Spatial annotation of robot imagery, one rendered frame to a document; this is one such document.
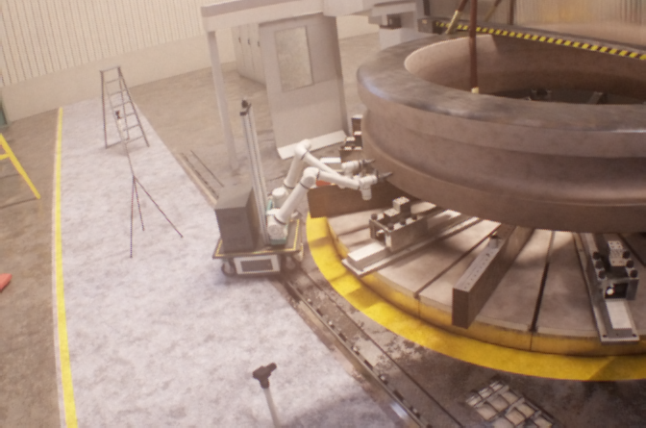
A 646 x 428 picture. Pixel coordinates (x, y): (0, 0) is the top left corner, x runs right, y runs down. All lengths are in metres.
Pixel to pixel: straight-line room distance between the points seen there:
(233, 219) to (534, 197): 2.94
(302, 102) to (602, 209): 5.75
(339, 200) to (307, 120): 3.17
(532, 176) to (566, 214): 0.43
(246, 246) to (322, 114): 3.99
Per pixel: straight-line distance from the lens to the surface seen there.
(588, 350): 4.51
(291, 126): 8.77
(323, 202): 5.90
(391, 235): 4.84
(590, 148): 4.13
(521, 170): 4.40
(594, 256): 4.46
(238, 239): 5.50
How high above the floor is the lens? 3.08
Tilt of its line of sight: 24 degrees down
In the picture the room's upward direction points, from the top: 7 degrees counter-clockwise
